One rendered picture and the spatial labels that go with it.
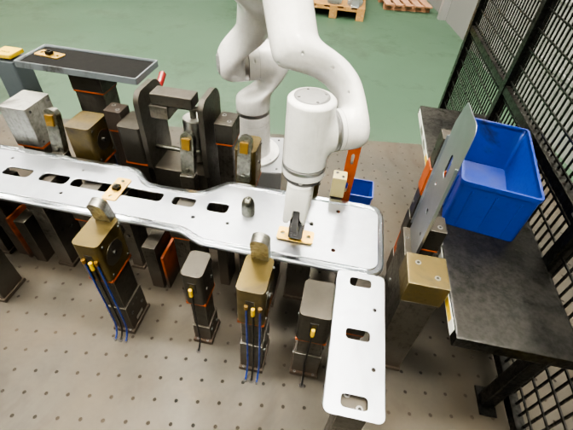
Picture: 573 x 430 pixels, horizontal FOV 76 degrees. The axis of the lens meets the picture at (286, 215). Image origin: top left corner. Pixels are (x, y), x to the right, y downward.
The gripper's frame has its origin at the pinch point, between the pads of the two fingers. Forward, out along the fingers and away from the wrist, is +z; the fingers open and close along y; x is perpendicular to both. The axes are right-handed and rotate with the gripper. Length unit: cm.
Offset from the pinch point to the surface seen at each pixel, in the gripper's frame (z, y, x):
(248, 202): -1.2, -3.9, -12.2
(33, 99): -8, -22, -77
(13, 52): -12, -38, -93
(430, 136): 0, -49, 34
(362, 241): 2.9, -2.2, 15.5
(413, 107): 104, -283, 73
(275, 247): 3.0, 4.4, -3.7
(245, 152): -4.2, -19.1, -17.1
